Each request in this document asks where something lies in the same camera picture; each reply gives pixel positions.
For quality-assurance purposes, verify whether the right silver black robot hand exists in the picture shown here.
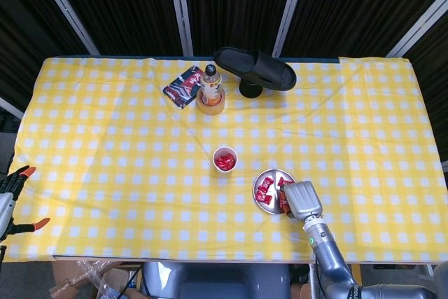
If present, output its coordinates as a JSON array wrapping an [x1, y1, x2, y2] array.
[[278, 180, 323, 223]]

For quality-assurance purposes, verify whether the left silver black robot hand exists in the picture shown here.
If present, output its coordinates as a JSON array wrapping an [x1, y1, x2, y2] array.
[[0, 165, 51, 244]]

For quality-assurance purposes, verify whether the red candy pile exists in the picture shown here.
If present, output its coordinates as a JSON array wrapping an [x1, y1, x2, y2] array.
[[255, 175, 295, 211], [214, 151, 236, 171]]

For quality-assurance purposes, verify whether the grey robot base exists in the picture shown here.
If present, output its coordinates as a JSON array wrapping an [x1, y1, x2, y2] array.
[[139, 262, 291, 299]]

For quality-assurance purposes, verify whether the white paper cup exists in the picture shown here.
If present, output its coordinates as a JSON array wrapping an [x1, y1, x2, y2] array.
[[212, 145, 239, 174]]

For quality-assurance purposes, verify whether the round metal plate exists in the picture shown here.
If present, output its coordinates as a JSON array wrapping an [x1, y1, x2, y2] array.
[[252, 168, 297, 215]]

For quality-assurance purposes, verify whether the brown cardboard box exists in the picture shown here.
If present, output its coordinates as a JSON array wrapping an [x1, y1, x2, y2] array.
[[52, 260, 141, 299]]

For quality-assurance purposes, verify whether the clear plastic wrap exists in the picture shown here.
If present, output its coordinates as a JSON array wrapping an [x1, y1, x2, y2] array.
[[50, 260, 123, 299]]

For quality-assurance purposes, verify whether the black mesh pen holder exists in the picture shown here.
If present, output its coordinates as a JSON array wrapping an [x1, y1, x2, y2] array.
[[239, 80, 263, 99]]

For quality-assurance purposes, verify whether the yellowish clear tape roll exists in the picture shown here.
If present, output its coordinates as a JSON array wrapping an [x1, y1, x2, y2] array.
[[195, 88, 226, 115]]

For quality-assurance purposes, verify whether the yellow white checked tablecloth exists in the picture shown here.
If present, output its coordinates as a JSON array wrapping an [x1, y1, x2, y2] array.
[[3, 55, 448, 265]]

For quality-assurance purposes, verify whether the orange drink plastic bottle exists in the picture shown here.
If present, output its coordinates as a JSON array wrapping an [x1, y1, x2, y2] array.
[[199, 64, 223, 106]]

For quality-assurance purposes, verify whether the black rubber slipper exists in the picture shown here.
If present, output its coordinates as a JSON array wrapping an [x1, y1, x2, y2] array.
[[213, 46, 298, 92]]

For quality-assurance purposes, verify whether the dark blue red snack box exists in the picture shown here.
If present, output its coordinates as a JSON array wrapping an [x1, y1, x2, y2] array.
[[162, 64, 204, 110]]

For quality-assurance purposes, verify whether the white partition post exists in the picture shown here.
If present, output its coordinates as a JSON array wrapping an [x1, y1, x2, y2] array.
[[30, 0, 101, 55], [272, 0, 310, 57], [0, 97, 25, 120], [386, 0, 448, 58], [166, 0, 194, 57]]

